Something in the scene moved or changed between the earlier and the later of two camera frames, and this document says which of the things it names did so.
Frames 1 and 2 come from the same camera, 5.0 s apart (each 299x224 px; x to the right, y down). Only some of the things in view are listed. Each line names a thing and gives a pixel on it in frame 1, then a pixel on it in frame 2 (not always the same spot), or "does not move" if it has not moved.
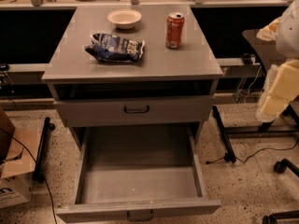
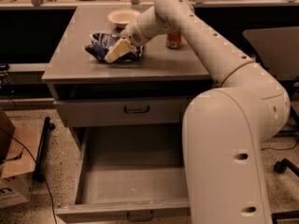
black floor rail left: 38,173 does not move
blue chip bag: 113,49 does not move
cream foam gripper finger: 282,88 to 134,33
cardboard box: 19,150 does not move
